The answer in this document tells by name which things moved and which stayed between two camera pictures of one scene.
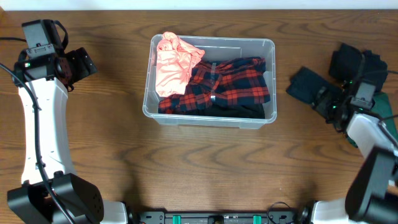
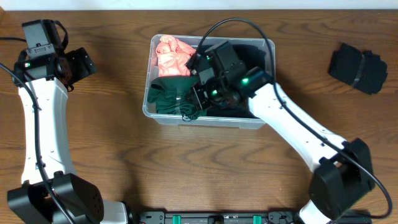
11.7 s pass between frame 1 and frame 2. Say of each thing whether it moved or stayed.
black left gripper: stayed
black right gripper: moved
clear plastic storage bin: stayed
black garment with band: stayed
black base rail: stayed
